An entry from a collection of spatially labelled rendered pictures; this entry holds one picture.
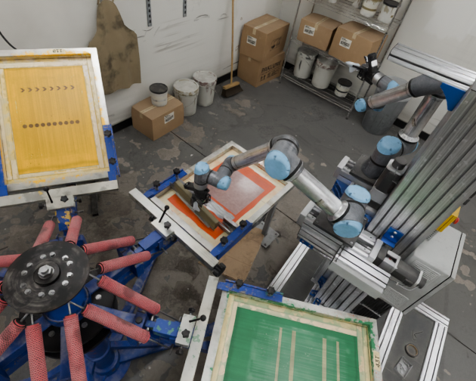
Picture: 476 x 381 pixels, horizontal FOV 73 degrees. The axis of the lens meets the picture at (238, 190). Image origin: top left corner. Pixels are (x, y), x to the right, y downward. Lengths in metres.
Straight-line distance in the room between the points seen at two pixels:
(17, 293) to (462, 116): 1.76
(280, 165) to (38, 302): 1.03
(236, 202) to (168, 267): 1.06
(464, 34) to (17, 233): 4.99
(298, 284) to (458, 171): 1.54
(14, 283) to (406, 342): 2.48
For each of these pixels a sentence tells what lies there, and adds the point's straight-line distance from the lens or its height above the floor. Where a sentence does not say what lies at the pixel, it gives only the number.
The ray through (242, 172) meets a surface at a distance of 2.22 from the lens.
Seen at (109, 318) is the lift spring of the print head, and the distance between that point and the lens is 1.46.
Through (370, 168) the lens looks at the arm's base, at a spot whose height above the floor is 1.31.
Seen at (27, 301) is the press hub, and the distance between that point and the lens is 1.43.
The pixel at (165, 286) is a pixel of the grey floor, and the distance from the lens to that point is 2.78.
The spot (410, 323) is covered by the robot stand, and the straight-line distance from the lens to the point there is 2.96.
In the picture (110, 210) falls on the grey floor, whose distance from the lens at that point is 3.25.
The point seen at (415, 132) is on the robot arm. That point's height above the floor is 1.55.
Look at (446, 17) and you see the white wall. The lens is 4.74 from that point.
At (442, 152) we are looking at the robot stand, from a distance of 1.54.
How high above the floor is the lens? 2.52
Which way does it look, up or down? 48 degrees down
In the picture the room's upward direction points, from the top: 11 degrees clockwise
